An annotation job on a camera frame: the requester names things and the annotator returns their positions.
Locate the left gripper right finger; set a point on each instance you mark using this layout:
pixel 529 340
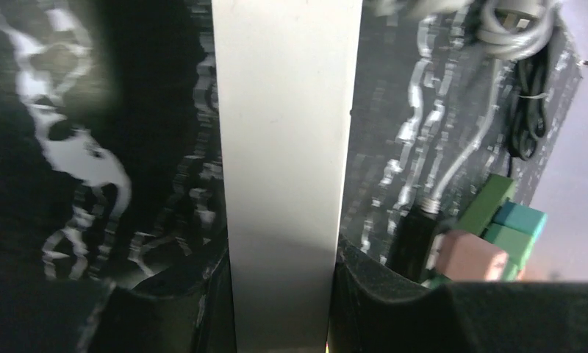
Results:
pixel 375 310

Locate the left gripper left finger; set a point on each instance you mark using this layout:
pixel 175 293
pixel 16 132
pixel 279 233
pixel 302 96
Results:
pixel 186 308

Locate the green power strip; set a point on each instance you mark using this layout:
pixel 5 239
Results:
pixel 496 191

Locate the white power strip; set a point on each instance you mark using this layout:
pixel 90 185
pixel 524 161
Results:
pixel 285 73

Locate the short black power strip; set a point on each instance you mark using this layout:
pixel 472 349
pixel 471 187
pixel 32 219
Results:
pixel 414 238

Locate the mint green plug adapter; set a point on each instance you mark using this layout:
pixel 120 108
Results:
pixel 517 244

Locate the teal plug adapter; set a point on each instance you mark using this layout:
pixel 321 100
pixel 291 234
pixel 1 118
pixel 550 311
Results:
pixel 521 218

